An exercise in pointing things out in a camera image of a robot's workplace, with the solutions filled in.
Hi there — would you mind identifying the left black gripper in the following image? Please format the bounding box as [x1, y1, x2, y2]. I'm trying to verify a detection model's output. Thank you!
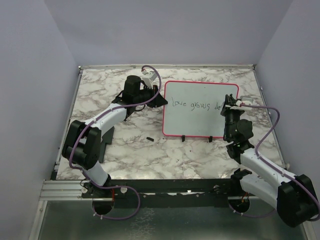
[133, 83, 167, 108]

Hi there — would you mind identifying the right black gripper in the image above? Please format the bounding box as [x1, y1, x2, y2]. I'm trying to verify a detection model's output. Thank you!
[220, 94, 243, 140]

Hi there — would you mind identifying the red framed whiteboard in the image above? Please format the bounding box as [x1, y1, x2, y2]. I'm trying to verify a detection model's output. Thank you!
[162, 80, 240, 138]

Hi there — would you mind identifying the black marker cap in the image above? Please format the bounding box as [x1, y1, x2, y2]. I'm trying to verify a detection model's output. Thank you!
[146, 137, 154, 142]

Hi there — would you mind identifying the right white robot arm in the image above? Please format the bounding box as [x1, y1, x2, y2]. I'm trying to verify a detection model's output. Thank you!
[220, 94, 320, 228]

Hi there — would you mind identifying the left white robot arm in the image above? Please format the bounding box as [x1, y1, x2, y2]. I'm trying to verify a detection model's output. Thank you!
[61, 75, 168, 198]

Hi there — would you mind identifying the black foam pad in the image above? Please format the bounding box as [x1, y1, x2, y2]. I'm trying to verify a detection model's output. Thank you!
[98, 126, 115, 164]

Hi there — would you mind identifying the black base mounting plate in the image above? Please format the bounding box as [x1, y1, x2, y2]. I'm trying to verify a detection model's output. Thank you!
[81, 177, 245, 209]

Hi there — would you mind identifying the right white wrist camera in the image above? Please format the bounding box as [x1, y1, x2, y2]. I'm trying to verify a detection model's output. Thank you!
[231, 97, 254, 111]

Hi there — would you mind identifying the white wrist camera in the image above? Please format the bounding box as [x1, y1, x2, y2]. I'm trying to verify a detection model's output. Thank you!
[231, 97, 254, 111]
[141, 69, 158, 89]

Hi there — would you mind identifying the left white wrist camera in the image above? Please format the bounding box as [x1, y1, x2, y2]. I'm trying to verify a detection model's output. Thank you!
[141, 69, 158, 89]

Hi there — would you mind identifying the aluminium table frame rail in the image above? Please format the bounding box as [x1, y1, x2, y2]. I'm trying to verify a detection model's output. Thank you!
[39, 66, 83, 202]

